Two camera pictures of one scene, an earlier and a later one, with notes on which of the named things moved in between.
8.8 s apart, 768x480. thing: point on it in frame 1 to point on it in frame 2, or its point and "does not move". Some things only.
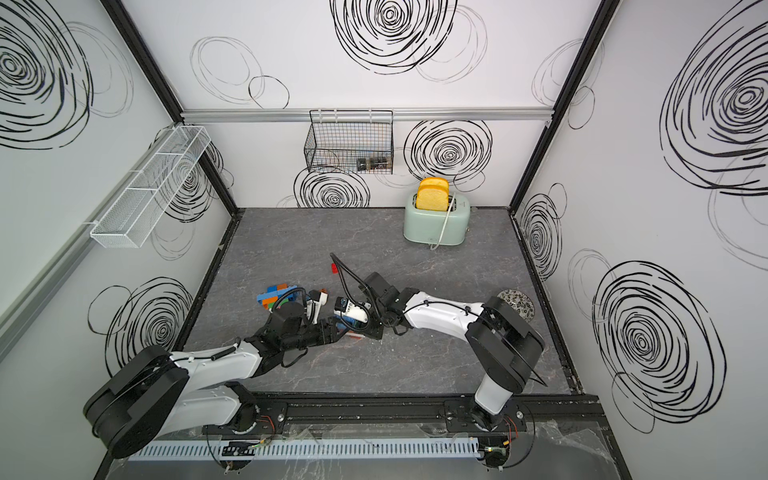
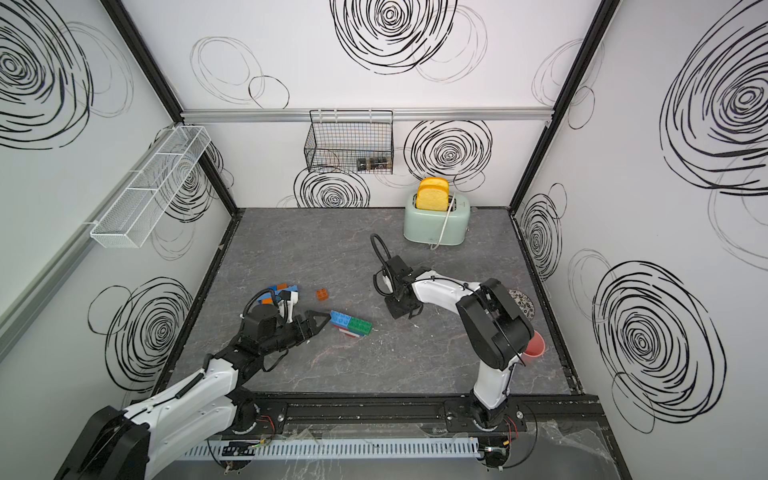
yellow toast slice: (433, 194) does not move
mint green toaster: (428, 226) does not move
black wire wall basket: (350, 142) does not move
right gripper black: (374, 334) to (394, 310)
